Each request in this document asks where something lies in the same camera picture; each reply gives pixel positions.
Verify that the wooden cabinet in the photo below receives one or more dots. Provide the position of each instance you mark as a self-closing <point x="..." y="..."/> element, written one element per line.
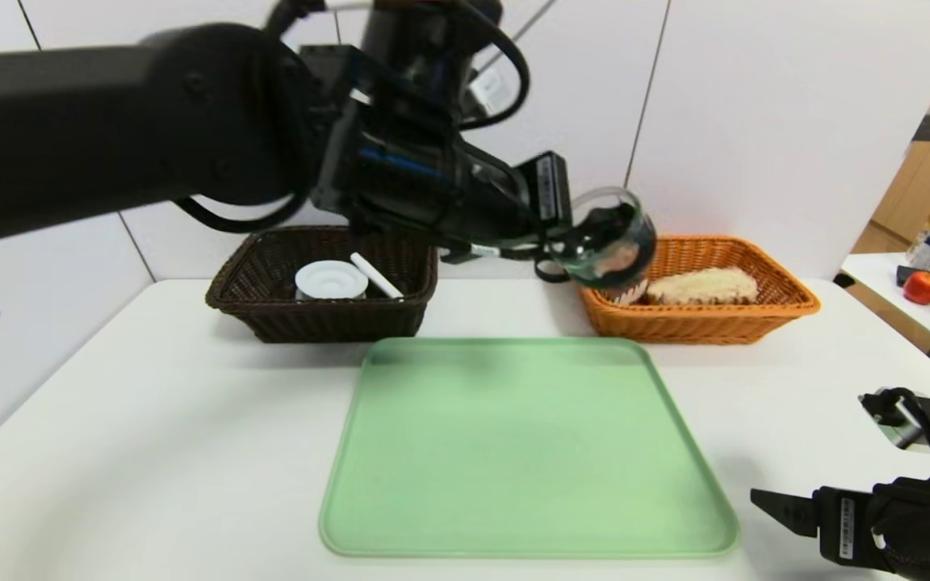
<point x="925" y="186"/>

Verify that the clear glass bottle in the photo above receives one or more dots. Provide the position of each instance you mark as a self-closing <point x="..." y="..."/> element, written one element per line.
<point x="919" y="258"/>

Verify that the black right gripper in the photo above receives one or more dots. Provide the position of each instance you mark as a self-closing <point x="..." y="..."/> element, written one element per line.
<point x="843" y="518"/>

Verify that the white side table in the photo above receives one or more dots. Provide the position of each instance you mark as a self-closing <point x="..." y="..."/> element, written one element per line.
<point x="877" y="278"/>

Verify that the grey plaque on cabinet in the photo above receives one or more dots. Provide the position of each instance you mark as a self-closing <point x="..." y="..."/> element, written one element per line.
<point x="927" y="129"/>

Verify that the dark brown wicker basket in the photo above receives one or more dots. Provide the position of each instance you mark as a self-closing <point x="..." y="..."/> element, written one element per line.
<point x="328" y="323"/>

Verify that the light green plastic tray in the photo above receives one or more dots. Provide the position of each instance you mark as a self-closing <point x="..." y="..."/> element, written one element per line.
<point x="513" y="452"/>

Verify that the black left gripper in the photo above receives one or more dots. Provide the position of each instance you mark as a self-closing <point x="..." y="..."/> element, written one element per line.
<point x="548" y="190"/>

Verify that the red apple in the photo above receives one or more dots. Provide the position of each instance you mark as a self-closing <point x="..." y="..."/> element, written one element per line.
<point x="923" y="289"/>

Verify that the orange wicker basket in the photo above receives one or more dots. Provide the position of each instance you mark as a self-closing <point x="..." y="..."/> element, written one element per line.
<point x="715" y="323"/>

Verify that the chocolate blueberry cake slice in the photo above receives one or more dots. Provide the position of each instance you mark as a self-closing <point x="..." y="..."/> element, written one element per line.
<point x="630" y="294"/>

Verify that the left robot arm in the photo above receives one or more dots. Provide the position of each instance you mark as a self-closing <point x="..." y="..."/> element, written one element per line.
<point x="110" y="121"/>

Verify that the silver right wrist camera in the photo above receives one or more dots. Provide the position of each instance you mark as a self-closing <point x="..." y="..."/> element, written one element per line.
<point x="897" y="420"/>

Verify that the white tape roll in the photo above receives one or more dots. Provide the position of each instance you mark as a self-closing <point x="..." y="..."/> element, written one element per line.
<point x="332" y="280"/>

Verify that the swirled brown bread loaf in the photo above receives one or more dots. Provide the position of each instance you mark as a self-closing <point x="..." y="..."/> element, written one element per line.
<point x="703" y="286"/>

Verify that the white marker pen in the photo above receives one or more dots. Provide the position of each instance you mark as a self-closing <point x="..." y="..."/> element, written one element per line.
<point x="376" y="278"/>

